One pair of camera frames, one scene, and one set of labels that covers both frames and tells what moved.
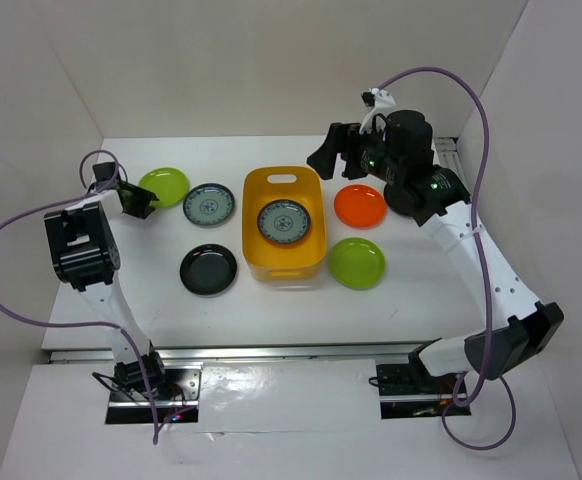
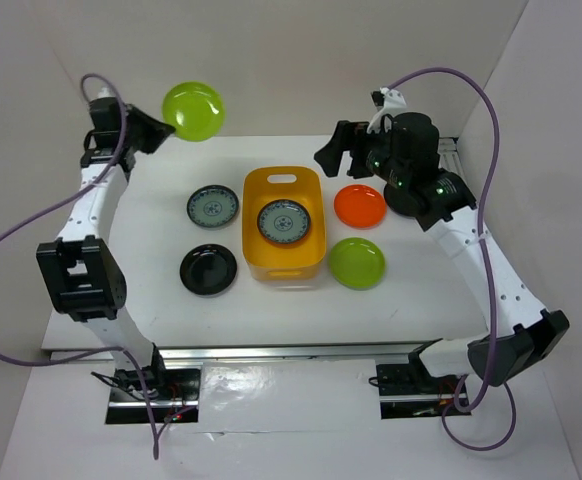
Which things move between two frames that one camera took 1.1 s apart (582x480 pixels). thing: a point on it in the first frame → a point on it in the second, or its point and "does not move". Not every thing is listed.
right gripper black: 323,159 does not move
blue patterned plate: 284,221 does not move
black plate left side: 208,269 does not move
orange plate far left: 359,206 does not move
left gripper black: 144,198 → 158,130
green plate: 170,186 → 195,109
